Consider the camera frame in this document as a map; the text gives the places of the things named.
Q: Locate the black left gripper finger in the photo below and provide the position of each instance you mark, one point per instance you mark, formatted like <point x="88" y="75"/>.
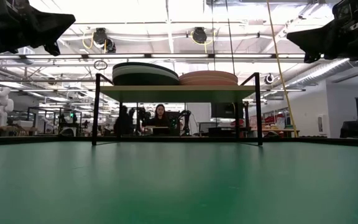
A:
<point x="54" y="49"/>
<point x="47" y="26"/>

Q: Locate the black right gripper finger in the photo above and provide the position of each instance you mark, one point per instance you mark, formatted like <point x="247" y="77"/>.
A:
<point x="317" y="39"/>
<point x="312" y="58"/>

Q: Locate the dark green plate stack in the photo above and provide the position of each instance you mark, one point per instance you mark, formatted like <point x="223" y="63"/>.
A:
<point x="135" y="71"/>

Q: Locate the dark teal plate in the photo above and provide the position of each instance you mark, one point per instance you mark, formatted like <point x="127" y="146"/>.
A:
<point x="145" y="81"/>
<point x="141" y="63"/>

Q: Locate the pink plate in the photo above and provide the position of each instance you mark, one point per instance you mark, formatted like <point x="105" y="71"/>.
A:
<point x="208" y="82"/>

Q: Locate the black background robot arm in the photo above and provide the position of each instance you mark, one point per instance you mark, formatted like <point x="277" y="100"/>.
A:
<point x="185" y="119"/>

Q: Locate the wooden shelf with black legs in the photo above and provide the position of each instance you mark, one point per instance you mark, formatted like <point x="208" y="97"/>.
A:
<point x="179" y="93"/>

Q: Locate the white humanoid robot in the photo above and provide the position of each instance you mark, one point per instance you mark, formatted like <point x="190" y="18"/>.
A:
<point x="0" y="105"/>

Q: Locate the black background monitor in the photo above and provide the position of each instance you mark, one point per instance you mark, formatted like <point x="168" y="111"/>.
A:
<point x="225" y="110"/>

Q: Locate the long ceiling light strip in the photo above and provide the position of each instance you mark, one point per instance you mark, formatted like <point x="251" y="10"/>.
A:
<point x="179" y="56"/>

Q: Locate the green table mat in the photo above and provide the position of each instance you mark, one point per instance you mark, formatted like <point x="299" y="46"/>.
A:
<point x="179" y="180"/>

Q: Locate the silver ventilation duct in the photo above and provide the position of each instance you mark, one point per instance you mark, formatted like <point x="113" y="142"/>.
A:
<point x="319" y="74"/>

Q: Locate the white wall-mounted box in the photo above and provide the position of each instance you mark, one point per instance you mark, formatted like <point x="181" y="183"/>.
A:
<point x="322" y="124"/>

